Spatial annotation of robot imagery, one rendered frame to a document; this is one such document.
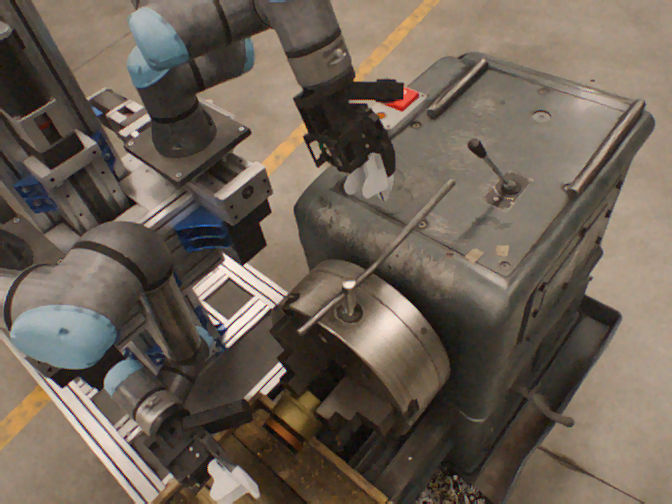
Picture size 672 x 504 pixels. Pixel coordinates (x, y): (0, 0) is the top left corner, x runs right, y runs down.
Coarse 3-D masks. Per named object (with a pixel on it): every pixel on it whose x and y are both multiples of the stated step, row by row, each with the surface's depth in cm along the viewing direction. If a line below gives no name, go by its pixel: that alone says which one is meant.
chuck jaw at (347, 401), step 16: (352, 384) 93; (336, 400) 92; (352, 400) 91; (368, 400) 90; (384, 400) 90; (320, 416) 91; (336, 416) 91; (352, 416) 89; (368, 416) 88; (384, 416) 88; (400, 416) 90; (384, 432) 89
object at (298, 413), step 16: (288, 400) 92; (304, 400) 92; (320, 400) 93; (272, 416) 92; (288, 416) 90; (304, 416) 90; (272, 432) 89; (288, 432) 89; (304, 432) 90; (288, 448) 89
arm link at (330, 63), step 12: (324, 48) 66; (336, 48) 67; (288, 60) 69; (300, 60) 67; (312, 60) 67; (324, 60) 67; (336, 60) 68; (348, 60) 69; (300, 72) 68; (312, 72) 68; (324, 72) 68; (336, 72) 68; (300, 84) 70; (312, 84) 69; (324, 84) 69
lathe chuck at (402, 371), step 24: (312, 288) 93; (336, 288) 90; (360, 288) 89; (312, 312) 88; (336, 312) 87; (360, 312) 87; (384, 312) 87; (312, 336) 93; (336, 336) 85; (360, 336) 85; (384, 336) 86; (408, 336) 87; (336, 360) 93; (360, 360) 85; (384, 360) 85; (408, 360) 87; (384, 384) 85; (408, 384) 87; (432, 384) 91
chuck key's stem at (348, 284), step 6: (348, 276) 81; (342, 282) 80; (348, 282) 80; (354, 282) 80; (342, 288) 80; (348, 288) 80; (354, 288) 80; (348, 294) 81; (354, 294) 82; (348, 300) 82; (354, 300) 83; (348, 306) 84; (354, 306) 84; (348, 312) 86; (354, 312) 87
